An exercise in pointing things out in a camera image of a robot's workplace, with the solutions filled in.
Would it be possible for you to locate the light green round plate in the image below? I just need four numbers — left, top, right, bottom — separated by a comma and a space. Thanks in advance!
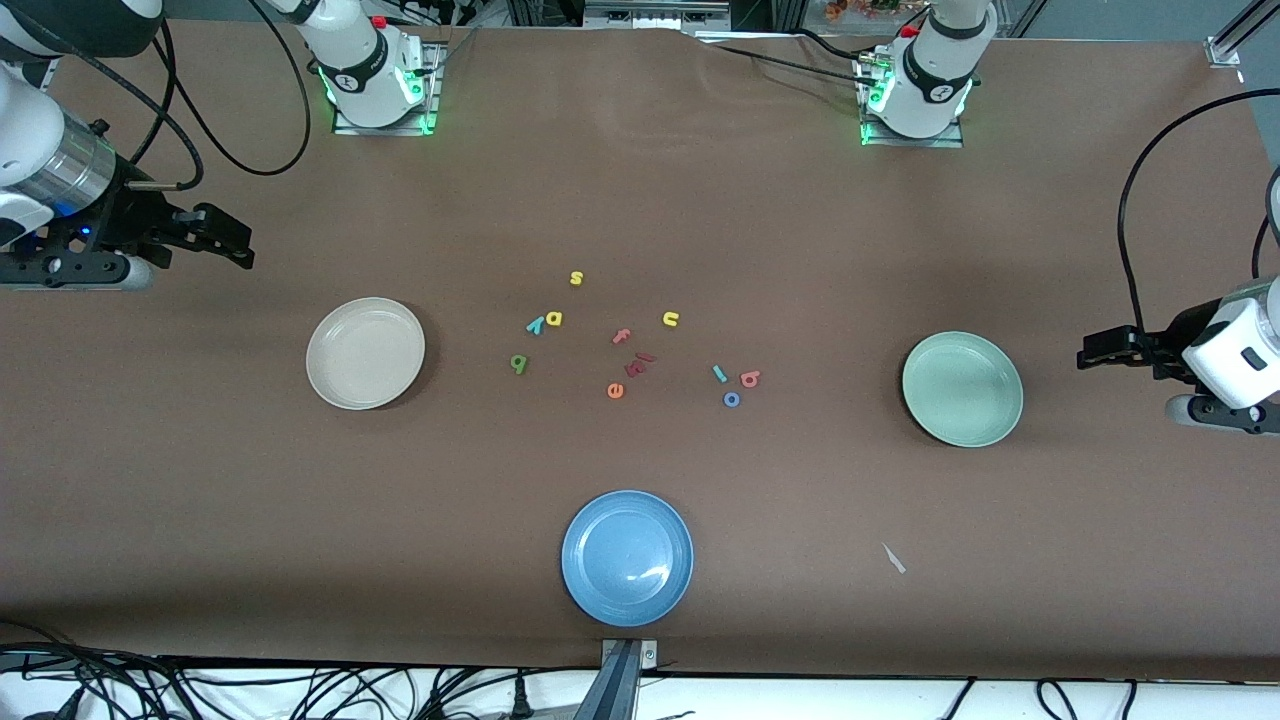
902, 331, 1024, 448

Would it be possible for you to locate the beige brown round plate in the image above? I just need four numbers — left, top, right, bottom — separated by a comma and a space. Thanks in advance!
306, 297, 426, 411

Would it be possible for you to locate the grey power strip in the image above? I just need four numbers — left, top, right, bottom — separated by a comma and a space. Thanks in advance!
583, 0, 733, 31

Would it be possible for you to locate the blue round plate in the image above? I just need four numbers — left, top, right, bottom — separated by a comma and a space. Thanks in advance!
561, 489, 694, 628

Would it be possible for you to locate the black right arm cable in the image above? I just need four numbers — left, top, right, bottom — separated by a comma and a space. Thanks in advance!
30, 0, 313, 191

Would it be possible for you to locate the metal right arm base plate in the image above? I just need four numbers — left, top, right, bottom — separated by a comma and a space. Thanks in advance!
333, 40, 444, 137

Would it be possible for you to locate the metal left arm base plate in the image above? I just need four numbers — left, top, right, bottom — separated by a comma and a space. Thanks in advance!
858, 52, 966, 149

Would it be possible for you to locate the aluminium frame profile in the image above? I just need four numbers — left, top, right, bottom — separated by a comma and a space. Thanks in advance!
1205, 0, 1280, 67

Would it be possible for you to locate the black base cable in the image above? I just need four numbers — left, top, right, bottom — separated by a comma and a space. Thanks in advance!
695, 28, 881, 91

